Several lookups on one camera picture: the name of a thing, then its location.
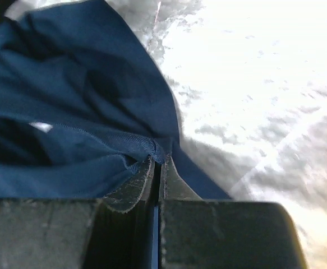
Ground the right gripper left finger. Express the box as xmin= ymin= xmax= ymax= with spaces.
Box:
xmin=83 ymin=157 xmax=155 ymax=268

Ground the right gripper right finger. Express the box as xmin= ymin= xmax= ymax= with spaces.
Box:
xmin=158 ymin=159 xmax=306 ymax=268

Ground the navy blue t-shirt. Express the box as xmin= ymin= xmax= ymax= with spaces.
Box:
xmin=0 ymin=1 xmax=228 ymax=199

